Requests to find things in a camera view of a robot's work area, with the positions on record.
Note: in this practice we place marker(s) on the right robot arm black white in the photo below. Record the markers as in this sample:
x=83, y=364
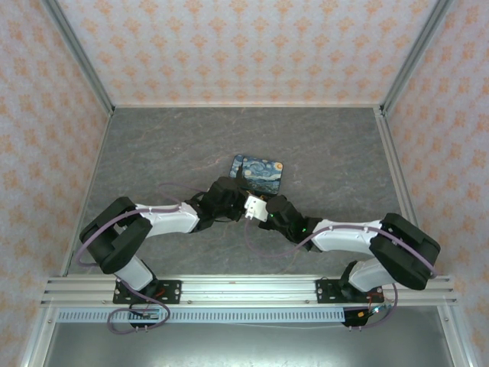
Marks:
x=405, y=248

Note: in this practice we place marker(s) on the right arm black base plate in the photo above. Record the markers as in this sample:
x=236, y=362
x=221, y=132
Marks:
x=328, y=290

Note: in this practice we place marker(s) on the grey metal sheet panel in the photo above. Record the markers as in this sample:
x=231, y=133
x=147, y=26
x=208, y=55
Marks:
x=248, y=348

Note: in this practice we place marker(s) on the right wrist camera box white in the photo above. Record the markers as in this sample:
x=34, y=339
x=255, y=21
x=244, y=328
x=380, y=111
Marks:
x=256, y=208

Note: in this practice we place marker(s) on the long aluminium mounting rail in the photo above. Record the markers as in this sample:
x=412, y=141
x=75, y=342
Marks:
x=248, y=290

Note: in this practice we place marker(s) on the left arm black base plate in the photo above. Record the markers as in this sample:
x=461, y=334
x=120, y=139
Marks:
x=172, y=290

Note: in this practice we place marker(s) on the starry night painted tin box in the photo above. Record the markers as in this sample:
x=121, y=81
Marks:
x=263, y=172

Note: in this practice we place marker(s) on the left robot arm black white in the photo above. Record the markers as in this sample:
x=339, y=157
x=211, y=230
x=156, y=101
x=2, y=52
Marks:
x=114, y=244

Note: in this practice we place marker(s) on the aluminium frame post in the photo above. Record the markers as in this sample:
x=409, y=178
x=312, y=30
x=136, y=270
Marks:
x=80, y=57
x=416, y=57

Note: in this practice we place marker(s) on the aluminium side rail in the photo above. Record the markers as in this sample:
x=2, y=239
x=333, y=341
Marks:
x=397, y=172

